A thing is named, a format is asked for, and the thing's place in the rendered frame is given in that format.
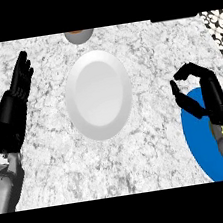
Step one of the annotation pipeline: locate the white oval plate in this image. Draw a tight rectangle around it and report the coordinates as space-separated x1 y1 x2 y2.
58 45 140 147

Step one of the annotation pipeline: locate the grey bowl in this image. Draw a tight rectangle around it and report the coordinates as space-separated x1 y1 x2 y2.
63 27 96 47

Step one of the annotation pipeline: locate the blue plate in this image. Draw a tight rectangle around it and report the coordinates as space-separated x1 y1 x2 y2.
176 83 223 187

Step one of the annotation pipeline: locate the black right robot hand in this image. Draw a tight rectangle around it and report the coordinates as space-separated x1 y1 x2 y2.
166 56 223 133

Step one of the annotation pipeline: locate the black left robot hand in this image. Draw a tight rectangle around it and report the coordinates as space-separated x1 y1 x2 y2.
0 49 46 156

